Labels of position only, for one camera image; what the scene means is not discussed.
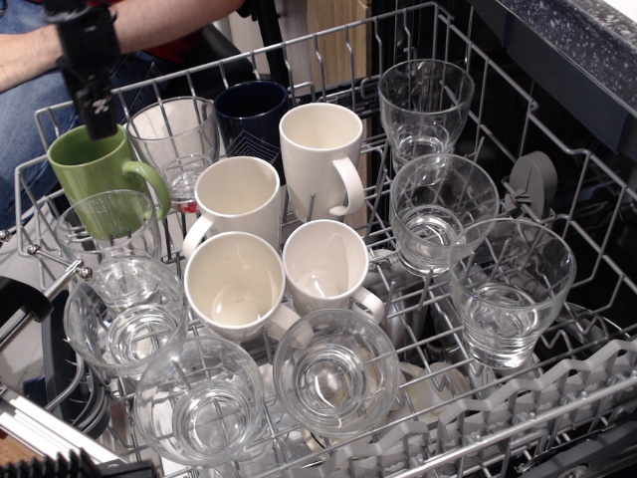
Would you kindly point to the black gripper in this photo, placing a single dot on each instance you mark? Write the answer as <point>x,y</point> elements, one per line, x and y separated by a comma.
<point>89,46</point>

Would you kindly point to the green ceramic mug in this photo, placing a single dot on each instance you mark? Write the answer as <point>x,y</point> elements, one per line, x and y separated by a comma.
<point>86,167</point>

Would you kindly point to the person's forearm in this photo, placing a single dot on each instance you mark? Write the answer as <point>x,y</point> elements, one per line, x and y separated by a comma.
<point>139,25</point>

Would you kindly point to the clear glass before green mug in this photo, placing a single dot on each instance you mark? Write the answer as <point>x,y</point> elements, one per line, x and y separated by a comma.
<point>122,272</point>

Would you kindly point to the navy blue mug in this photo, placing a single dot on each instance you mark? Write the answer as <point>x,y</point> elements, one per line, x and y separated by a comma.
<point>248,115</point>

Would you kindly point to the white mug middle left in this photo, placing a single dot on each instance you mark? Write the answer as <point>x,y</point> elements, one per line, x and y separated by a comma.
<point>239,193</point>

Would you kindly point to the wide white mug front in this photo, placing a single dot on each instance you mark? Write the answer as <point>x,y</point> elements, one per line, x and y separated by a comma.
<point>235,284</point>

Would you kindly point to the tall white mug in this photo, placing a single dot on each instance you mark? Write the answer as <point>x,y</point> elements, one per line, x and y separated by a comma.
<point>320,147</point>

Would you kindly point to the small white mug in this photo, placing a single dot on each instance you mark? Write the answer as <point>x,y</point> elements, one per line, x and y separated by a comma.
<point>326,263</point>

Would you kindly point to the person's leg in jeans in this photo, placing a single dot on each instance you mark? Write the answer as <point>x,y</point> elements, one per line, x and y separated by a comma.
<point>20,139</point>

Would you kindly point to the clear glass back left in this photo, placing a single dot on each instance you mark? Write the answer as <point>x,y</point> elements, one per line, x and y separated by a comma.
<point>179,137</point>

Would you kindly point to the clear glass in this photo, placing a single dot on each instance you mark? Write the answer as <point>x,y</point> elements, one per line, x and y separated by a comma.
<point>131,308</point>
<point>200,401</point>
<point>336,372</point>
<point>509,279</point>
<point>424,107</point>
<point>433,199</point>
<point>179,137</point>

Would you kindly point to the black metal clamp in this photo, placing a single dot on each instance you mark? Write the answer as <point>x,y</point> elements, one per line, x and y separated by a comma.
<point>35,305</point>

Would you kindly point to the clear glass back right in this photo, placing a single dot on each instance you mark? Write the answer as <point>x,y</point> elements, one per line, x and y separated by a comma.
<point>424,107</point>

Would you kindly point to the clear glass middle right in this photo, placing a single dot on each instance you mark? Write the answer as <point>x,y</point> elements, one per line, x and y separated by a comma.
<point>433,199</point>

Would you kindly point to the clear glass front centre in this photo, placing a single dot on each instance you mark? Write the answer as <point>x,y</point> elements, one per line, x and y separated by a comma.
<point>336,372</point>

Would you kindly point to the clear glass front right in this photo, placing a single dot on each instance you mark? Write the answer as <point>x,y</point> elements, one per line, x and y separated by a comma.
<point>509,279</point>

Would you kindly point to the grey plastic rack roller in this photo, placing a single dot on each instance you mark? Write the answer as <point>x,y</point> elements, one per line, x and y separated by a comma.
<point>532,183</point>

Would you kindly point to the grey plastic cutlery shelf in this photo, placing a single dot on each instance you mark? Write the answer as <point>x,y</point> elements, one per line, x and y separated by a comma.
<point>523,414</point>

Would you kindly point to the grey wire dishwasher rack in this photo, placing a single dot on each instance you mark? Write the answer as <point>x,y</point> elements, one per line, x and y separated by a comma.
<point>589,210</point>

